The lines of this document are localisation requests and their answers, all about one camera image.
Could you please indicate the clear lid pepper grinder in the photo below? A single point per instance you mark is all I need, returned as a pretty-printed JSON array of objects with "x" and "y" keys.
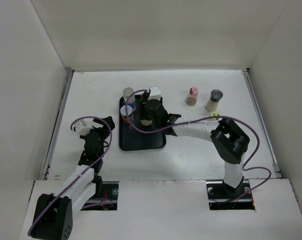
[{"x": 215, "y": 96}]

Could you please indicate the blue label silver lid jar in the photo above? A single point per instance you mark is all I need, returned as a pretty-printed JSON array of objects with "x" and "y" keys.
[{"x": 128, "y": 99}]

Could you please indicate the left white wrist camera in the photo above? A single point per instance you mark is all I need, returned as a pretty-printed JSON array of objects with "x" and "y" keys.
[{"x": 81, "y": 127}]

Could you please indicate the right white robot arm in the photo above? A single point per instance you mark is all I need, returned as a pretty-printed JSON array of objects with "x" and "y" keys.
[{"x": 230, "y": 141}]

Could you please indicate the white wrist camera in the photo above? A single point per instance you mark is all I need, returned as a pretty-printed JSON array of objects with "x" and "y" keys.
[
  {"x": 154, "y": 93},
  {"x": 81, "y": 127}
]

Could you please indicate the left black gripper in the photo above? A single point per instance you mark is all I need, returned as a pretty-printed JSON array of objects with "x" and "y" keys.
[{"x": 105, "y": 132}]

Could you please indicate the small black cap spice bottle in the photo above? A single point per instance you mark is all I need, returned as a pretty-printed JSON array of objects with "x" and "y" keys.
[{"x": 144, "y": 97}]

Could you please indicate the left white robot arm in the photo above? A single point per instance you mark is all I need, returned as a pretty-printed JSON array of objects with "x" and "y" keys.
[{"x": 54, "y": 212}]

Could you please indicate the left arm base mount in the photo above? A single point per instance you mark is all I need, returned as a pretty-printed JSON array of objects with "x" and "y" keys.
[{"x": 105, "y": 197}]

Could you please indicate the pink lid spice bottle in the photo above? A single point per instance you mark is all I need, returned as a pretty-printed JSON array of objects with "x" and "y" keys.
[{"x": 192, "y": 96}]

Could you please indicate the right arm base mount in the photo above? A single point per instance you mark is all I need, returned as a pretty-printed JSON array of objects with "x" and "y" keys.
[{"x": 222, "y": 197}]

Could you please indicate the black lid grinder bottle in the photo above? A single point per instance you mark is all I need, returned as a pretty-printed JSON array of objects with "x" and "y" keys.
[{"x": 146, "y": 122}]

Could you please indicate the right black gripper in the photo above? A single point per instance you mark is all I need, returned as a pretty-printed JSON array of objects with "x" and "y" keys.
[{"x": 143, "y": 115}]

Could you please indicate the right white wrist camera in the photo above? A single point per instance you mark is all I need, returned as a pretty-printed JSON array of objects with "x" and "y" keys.
[{"x": 154, "y": 93}]

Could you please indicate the yellow lid white bottle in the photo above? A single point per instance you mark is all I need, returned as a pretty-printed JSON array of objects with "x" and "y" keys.
[{"x": 214, "y": 116}]

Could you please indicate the black plastic tray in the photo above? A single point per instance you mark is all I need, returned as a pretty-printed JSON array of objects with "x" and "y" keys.
[{"x": 131, "y": 140}]

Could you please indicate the white lid red label jar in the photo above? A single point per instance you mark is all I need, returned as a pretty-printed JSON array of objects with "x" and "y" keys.
[{"x": 126, "y": 112}]

